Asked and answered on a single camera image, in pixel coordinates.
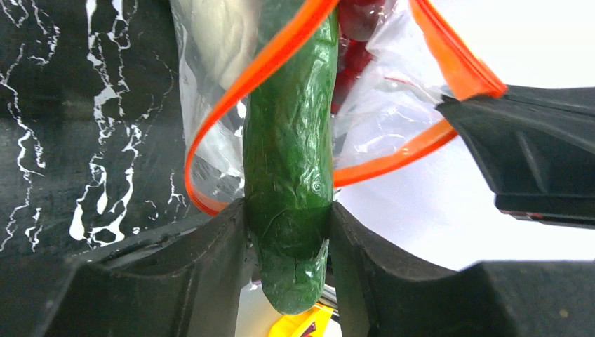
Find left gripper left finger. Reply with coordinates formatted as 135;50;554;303
1;200;246;336

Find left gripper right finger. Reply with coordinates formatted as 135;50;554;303
330;203;594;336

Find fake green cucumber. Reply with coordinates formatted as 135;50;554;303
243;11;339;315

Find clear zip top bag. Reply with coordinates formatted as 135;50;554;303
171;1;507;216

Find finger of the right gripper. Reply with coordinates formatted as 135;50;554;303
437;86;594;229

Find fake purple grapes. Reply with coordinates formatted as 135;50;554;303
331;0;385;114

